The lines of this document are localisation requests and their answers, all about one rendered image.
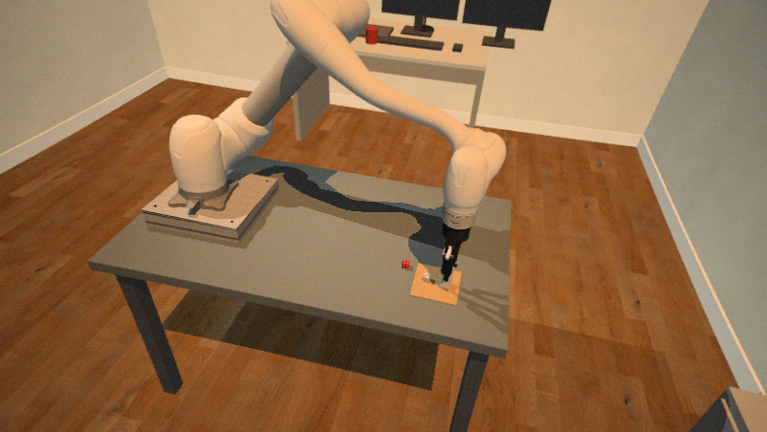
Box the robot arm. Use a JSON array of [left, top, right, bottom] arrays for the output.
[[168, 0, 506, 229]]

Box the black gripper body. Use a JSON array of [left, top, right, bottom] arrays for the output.
[[442, 223, 471, 254]]

